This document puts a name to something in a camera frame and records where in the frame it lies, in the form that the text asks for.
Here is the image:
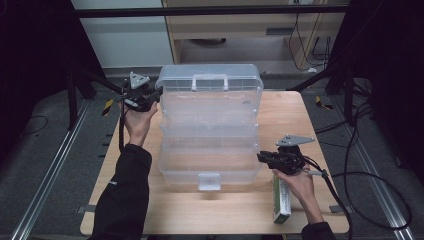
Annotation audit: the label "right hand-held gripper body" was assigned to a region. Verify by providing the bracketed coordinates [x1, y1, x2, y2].
[271, 134, 316, 176]

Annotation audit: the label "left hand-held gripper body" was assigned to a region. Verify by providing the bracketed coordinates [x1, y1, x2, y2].
[117, 71, 158, 112]

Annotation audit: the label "green and white medicine box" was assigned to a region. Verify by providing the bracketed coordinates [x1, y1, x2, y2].
[272, 174, 292, 225]

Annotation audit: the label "clear plastic storage box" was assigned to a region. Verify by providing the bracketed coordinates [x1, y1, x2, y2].
[154, 63, 265, 192]

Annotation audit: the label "person's left hand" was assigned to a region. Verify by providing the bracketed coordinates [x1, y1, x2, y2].
[121, 102, 159, 148]

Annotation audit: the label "person's right hand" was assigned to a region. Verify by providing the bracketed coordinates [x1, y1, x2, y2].
[271, 166, 318, 206]

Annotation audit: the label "yellow black striped tape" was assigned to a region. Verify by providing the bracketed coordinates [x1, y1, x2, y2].
[314, 95, 334, 111]
[101, 98, 115, 117]

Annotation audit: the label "white cabinet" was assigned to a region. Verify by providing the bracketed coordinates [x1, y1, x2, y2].
[69, 0, 175, 69]

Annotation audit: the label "black metal stand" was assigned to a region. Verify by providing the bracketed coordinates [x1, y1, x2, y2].
[66, 63, 134, 131]
[286, 63, 371, 128]

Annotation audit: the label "black horizontal bar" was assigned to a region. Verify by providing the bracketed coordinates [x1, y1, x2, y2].
[71, 5, 351, 18]

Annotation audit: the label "wooden desk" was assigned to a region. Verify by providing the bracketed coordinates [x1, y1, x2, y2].
[161, 0, 351, 73]

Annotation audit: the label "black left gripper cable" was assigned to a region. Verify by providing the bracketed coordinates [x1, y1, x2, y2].
[117, 83, 127, 153]

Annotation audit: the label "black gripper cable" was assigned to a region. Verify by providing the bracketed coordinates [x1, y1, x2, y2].
[301, 154, 413, 240]
[117, 83, 127, 153]

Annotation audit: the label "black floor cables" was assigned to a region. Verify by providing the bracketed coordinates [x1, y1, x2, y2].
[314, 99, 373, 134]

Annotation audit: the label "aluminium floor rail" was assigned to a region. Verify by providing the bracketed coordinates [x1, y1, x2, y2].
[9, 99, 91, 240]
[329, 96, 416, 240]

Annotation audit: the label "thin black floor cable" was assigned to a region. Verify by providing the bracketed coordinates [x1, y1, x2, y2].
[19, 114, 49, 136]

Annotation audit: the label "black cables under desk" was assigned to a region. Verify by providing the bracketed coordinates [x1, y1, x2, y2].
[288, 13, 334, 73]

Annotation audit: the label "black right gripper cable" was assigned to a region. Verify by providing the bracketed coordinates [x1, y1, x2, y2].
[301, 154, 413, 240]

